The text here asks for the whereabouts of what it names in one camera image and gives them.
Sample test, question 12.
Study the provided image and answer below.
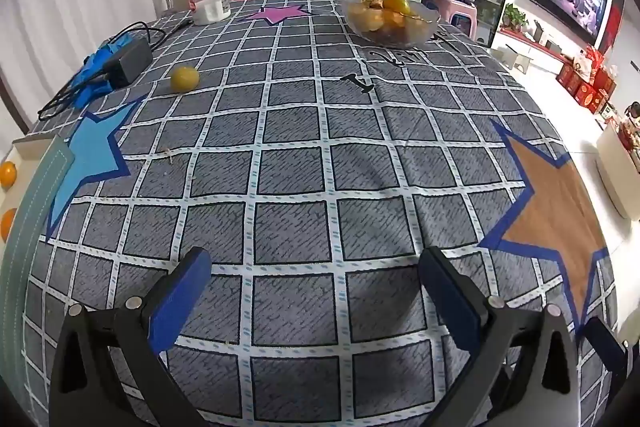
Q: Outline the clear glass bowl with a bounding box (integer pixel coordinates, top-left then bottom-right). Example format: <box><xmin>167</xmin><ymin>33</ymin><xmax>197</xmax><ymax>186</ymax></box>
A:
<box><xmin>341</xmin><ymin>0</ymin><xmax>442</xmax><ymax>48</ymax></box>

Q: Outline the red television console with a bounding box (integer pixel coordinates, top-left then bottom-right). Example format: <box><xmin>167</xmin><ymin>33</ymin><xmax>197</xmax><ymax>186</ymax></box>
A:
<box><xmin>500</xmin><ymin>27</ymin><xmax>576</xmax><ymax>62</ymax></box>

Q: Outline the stack of red gift boxes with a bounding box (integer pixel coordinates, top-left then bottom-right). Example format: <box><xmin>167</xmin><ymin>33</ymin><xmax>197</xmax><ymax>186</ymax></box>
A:
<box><xmin>557</xmin><ymin>47</ymin><xmax>618</xmax><ymax>115</ymax></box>

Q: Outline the black power adapter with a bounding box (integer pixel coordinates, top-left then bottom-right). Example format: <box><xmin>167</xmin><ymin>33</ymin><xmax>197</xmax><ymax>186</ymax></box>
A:
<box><xmin>106</xmin><ymin>38</ymin><xmax>154</xmax><ymax>88</ymax></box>

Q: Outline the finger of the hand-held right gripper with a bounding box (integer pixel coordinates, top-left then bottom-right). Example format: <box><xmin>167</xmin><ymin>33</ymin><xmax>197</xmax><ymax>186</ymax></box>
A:
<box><xmin>584</xmin><ymin>317</ymin><xmax>629</xmax><ymax>389</ymax></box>

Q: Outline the small yellow green citrus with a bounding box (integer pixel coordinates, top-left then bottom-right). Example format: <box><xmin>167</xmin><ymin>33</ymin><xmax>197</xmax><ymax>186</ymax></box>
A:
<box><xmin>170</xmin><ymin>65</ymin><xmax>201</xmax><ymax>94</ymax></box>

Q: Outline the pink plastic stool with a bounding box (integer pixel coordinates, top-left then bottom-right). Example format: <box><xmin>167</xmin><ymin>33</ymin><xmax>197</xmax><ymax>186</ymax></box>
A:
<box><xmin>432</xmin><ymin>0</ymin><xmax>478</xmax><ymax>40</ymax></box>

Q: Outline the pile of pale kumquats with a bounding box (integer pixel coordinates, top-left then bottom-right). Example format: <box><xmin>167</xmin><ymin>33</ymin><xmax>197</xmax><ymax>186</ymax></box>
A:
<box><xmin>348</xmin><ymin>0</ymin><xmax>426</xmax><ymax>44</ymax></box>

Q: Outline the white tray with fruit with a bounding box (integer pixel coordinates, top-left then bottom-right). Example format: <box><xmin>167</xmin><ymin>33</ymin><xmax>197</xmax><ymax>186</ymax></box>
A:
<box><xmin>0</xmin><ymin>134</ymin><xmax>63</xmax><ymax>253</ymax></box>

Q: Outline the small white bench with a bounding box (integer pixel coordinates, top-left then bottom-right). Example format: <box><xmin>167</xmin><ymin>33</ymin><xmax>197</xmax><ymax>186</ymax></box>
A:
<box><xmin>502</xmin><ymin>44</ymin><xmax>533</xmax><ymax>72</ymax></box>

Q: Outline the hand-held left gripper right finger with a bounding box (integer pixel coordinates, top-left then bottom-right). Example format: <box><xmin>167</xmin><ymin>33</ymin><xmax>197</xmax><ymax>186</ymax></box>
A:
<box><xmin>417</xmin><ymin>247</ymin><xmax>593</xmax><ymax>427</ymax></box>

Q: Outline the grey checked star tablecloth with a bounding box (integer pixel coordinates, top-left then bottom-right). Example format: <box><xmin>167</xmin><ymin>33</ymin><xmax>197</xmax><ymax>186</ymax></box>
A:
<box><xmin>0</xmin><ymin>0</ymin><xmax>623</xmax><ymax>427</ymax></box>

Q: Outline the potted plant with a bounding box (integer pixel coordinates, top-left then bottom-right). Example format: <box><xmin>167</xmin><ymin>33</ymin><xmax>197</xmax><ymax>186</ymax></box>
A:
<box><xmin>500</xmin><ymin>3</ymin><xmax>528</xmax><ymax>32</ymax></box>

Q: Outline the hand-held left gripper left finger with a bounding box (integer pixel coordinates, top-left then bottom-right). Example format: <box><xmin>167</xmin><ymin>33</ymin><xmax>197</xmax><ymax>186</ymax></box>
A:
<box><xmin>48</xmin><ymin>247</ymin><xmax>213</xmax><ymax>427</ymax></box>

